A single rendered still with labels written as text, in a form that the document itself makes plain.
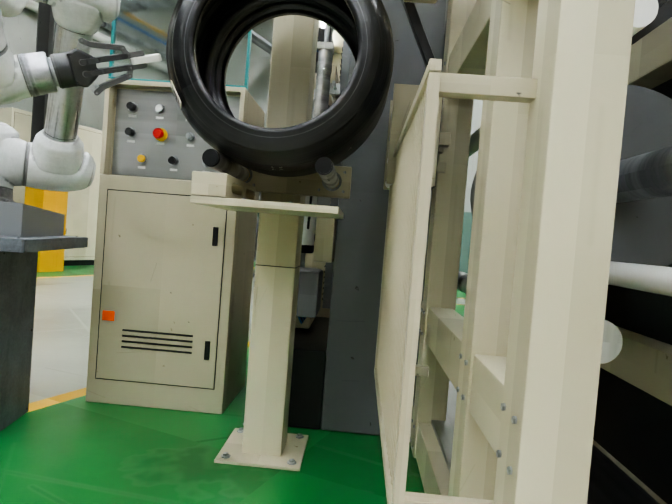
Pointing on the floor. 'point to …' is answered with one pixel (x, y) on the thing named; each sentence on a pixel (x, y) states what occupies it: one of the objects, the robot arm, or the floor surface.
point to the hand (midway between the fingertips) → (145, 59)
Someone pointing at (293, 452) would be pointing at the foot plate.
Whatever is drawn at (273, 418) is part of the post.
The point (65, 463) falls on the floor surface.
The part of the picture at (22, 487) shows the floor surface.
